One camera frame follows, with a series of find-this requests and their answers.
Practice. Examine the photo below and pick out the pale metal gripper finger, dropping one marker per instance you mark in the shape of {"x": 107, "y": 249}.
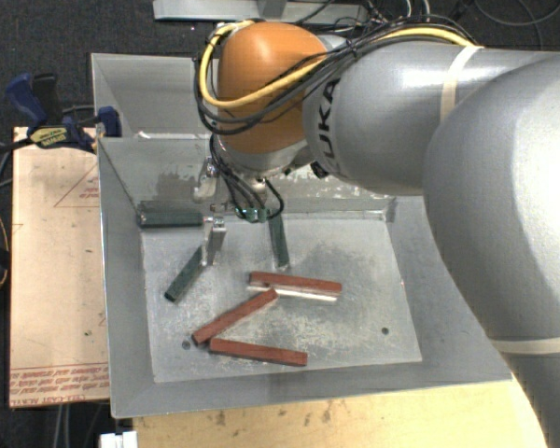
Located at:
{"x": 207, "y": 243}
{"x": 218, "y": 241}

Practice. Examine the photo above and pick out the red-brown flat block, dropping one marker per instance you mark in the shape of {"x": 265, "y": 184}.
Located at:
{"x": 294, "y": 282}
{"x": 235, "y": 316}
{"x": 259, "y": 352}

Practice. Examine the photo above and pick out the white flat block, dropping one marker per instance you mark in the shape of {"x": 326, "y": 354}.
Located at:
{"x": 308, "y": 294}

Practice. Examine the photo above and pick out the grey metal bin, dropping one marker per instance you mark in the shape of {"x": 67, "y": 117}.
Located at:
{"x": 308, "y": 334}

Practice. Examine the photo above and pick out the brown cardboard board red print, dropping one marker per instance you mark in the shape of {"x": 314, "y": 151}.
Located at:
{"x": 56, "y": 273}

